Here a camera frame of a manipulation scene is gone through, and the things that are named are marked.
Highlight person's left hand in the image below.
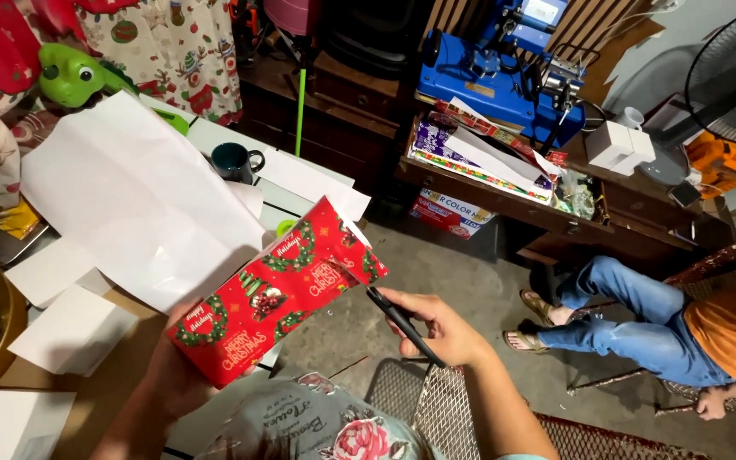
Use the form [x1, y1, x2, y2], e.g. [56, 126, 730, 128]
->
[149, 302, 258, 417]

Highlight person's right hand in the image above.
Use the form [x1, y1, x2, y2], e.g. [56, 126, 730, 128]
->
[377, 287, 498, 371]

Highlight red Christmas box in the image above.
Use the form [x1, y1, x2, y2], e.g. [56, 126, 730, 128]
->
[166, 195, 389, 389]

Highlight black scissors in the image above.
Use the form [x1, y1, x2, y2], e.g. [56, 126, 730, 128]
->
[366, 286, 447, 369]

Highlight person's floral garment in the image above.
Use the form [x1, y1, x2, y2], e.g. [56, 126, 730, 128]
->
[194, 372, 446, 460]

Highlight brown cardboard sheet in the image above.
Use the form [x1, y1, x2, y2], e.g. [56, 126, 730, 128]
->
[0, 287, 171, 460]

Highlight large white paper sheet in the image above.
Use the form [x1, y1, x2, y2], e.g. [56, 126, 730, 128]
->
[20, 91, 268, 314]

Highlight dark teal mug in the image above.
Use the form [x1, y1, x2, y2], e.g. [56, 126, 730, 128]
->
[210, 142, 266, 186]

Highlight printed carton under desk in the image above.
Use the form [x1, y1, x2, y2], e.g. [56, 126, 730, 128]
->
[408, 188, 497, 241]

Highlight green broom pole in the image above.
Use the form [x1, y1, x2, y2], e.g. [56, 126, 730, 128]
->
[294, 67, 308, 158]

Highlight yellow packet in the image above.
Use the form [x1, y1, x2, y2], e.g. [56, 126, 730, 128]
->
[0, 197, 43, 242]

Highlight dark wooden cabinet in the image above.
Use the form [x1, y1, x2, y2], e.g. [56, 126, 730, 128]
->
[237, 50, 420, 193]

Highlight stack of wrapping paper sheets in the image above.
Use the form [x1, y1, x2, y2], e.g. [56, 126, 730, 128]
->
[408, 97, 568, 207]

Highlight cream Christmas print fabric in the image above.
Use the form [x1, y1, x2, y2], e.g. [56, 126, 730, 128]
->
[74, 0, 244, 126]

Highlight green toy frog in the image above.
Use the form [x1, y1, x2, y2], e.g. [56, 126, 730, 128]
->
[37, 43, 140, 109]

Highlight pink round container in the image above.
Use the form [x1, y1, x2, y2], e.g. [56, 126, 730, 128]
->
[262, 0, 324, 38]

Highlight blue heat press machine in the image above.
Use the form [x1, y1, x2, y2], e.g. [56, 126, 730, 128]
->
[416, 0, 587, 149]

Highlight dark wooden desk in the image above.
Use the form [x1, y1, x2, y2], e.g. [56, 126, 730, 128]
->
[395, 109, 734, 282]

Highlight white cardboard box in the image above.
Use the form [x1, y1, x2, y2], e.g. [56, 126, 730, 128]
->
[584, 120, 656, 177]

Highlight white mug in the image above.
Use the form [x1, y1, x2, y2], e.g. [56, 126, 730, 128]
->
[615, 106, 645, 131]

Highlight black phone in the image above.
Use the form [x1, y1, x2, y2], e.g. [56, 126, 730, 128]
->
[668, 180, 702, 209]

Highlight orange tool case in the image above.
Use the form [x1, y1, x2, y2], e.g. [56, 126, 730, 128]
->
[686, 131, 736, 199]

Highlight black standing fan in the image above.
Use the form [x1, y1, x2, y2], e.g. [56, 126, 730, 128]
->
[638, 0, 736, 187]

